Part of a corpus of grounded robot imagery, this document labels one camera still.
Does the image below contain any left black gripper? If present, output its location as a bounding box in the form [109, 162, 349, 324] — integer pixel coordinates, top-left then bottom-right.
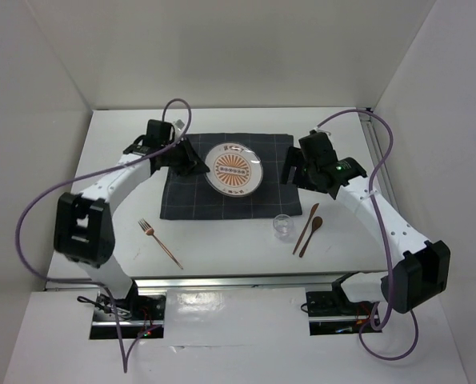
[161, 138, 210, 178]

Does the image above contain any orange patterned dinner plate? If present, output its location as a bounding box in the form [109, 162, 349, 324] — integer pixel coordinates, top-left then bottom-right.
[204, 142, 264, 198]

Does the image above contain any wooden knife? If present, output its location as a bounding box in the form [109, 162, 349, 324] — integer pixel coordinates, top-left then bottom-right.
[292, 203, 319, 254]

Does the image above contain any wooden spoon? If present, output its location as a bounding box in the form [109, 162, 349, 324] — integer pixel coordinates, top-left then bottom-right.
[298, 216, 323, 258]

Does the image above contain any clear drinking glass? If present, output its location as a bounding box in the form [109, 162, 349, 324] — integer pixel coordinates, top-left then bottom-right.
[273, 214, 294, 242]

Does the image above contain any copper fork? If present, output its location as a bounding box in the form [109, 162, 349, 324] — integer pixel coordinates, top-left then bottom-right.
[138, 218, 184, 270]

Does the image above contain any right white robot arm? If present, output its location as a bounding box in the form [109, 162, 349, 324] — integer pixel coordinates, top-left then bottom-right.
[281, 130, 450, 314]

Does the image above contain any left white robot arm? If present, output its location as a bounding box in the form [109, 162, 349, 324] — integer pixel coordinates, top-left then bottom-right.
[54, 119, 209, 319]

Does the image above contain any aluminium rail right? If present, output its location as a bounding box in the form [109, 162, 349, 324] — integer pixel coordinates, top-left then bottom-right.
[358, 108, 389, 195]

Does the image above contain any aluminium rail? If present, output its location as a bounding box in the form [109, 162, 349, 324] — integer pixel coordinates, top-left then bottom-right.
[358, 108, 389, 195]
[43, 274, 382, 292]

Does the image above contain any aluminium rail front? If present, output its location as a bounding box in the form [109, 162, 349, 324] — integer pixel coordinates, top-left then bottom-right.
[43, 274, 382, 292]

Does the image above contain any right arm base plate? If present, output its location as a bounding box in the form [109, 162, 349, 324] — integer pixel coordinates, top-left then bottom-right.
[300, 291, 375, 336]

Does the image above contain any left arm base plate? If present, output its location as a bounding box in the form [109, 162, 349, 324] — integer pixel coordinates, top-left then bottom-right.
[77, 294, 166, 340]

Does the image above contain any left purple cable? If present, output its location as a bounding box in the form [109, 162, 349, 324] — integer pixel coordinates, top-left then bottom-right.
[14, 98, 193, 373]

